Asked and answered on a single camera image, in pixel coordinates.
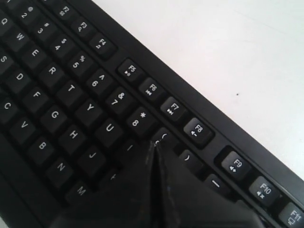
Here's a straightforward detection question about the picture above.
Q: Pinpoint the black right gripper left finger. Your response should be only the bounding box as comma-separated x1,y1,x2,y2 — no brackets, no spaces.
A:
50,141,164,228

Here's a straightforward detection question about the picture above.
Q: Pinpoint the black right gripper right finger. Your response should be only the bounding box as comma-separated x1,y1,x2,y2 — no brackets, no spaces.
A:
155,142,264,228

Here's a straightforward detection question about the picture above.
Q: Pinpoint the black Acer keyboard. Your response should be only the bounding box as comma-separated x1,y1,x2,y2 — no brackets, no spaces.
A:
0,0,304,228

